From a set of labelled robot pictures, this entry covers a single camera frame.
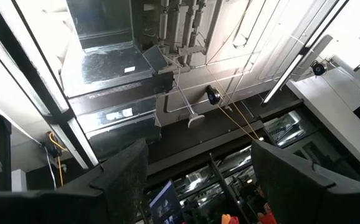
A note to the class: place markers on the black ceiling beam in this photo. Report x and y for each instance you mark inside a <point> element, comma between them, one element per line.
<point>36,77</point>

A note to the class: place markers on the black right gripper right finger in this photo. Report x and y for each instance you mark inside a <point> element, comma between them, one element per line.
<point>307,193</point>

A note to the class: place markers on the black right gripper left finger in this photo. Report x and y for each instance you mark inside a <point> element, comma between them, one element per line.
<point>105,193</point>

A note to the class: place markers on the gray ceiling pipe cluster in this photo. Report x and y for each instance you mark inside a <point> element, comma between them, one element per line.
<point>180,28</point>

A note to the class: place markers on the red artificial tulip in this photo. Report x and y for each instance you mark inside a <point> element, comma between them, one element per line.
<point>234,221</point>

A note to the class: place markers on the white ceiling sensor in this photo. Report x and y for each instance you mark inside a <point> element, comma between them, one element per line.
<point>196,120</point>

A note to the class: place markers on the orange artificial tulip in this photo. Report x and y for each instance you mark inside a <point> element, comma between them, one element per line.
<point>225,219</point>

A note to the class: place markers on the red white object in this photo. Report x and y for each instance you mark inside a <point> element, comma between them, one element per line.
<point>267,216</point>

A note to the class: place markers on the computer monitor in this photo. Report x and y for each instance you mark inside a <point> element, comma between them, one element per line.
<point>166,205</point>

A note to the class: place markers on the metal ventilation duct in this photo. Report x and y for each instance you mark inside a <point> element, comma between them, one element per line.
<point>105,62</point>

